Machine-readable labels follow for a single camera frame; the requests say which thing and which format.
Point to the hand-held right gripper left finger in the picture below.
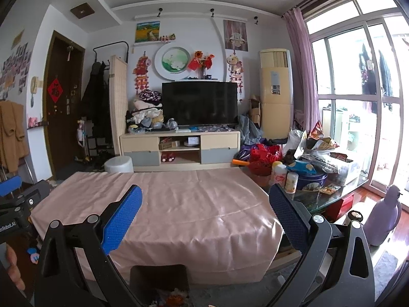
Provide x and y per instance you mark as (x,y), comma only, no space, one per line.
(123,220)

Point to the purple curtain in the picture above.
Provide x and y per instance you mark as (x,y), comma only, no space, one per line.
(302,64)

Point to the hanging scroll picture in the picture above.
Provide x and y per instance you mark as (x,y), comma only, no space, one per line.
(235,35)

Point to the glass sliding balcony door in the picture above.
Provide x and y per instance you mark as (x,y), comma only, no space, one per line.
(345,70)

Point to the blue cookie tin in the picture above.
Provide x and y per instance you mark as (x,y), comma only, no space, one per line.
(310,182)

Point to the hanging laundry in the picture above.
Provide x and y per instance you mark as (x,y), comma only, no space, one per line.
(370,70)

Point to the beige television cabinet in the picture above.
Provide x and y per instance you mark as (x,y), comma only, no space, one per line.
(140,140)

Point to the dark wooden door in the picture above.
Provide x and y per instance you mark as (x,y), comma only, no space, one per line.
(62,134)

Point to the glass coffee table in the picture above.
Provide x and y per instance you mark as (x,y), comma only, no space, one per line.
(319,200)

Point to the round white wall art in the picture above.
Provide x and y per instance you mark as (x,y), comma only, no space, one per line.
(175,60)

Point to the cardboard boxes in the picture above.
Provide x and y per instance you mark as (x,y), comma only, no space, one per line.
(255,112)

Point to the clear plastic storage box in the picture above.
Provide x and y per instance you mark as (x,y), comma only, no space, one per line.
(348,172)

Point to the red mesh bag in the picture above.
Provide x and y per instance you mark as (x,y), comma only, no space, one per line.
(265,158)

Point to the white bottle yellow label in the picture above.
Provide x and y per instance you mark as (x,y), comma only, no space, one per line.
(291,183)

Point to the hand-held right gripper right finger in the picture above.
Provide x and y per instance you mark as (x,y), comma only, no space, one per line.
(287,217)

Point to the pink hanging ornament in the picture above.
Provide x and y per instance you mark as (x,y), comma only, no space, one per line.
(235,67)

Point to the person's left hand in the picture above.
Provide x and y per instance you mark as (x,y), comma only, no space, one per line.
(14,265)

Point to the red diamond door decoration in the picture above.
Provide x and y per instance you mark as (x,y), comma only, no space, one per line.
(55,90)

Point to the black hanging coats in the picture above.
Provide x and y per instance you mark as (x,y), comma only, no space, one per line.
(94,102)

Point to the white plastic bag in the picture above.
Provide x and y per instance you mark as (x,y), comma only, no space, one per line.
(294,142)

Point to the brown square ceiling light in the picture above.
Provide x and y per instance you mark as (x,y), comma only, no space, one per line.
(82,10)

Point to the white round stool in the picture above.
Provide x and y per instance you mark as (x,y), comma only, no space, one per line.
(118,164)

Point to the white bottle pink label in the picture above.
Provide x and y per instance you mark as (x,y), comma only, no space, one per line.
(279,174)

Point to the red box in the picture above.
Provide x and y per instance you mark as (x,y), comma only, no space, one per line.
(343,206)

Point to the pile of snack bags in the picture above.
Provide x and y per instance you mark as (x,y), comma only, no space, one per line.
(319,148)

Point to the beige standing air conditioner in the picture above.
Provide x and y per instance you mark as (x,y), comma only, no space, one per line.
(276,108)

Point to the red fish hanging ornament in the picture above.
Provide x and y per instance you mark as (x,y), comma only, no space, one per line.
(142,73)

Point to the wall photo collage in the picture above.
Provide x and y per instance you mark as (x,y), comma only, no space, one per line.
(14,70)

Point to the landscape painting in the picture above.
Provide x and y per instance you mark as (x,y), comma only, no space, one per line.
(147,32)

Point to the brown coat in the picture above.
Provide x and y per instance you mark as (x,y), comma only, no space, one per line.
(11,134)

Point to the black coat rack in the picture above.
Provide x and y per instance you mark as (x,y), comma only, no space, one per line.
(111,43)

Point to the pink toy on shelf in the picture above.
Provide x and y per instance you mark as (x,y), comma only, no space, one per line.
(32,121)

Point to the pile of clothes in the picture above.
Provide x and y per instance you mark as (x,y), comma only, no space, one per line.
(145,112)

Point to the pink tablecloth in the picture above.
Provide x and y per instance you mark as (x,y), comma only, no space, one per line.
(191,214)

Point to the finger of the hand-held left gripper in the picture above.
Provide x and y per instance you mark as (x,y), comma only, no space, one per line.
(36,193)
(9,186)

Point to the beige folding screen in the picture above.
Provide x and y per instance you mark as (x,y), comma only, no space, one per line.
(118,102)

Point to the purple thermos jug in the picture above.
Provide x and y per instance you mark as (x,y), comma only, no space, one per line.
(383,217)

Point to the orange plastic toy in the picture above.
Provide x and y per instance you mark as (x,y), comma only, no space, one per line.
(241,162)

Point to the small plush toy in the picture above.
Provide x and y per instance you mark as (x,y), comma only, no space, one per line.
(33,255)

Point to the vase with sunflower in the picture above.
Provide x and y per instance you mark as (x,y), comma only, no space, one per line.
(201,60)

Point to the black trash bin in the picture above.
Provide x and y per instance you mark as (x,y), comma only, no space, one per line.
(159,275)

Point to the black flat television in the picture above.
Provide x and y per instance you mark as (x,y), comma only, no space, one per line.
(199,104)

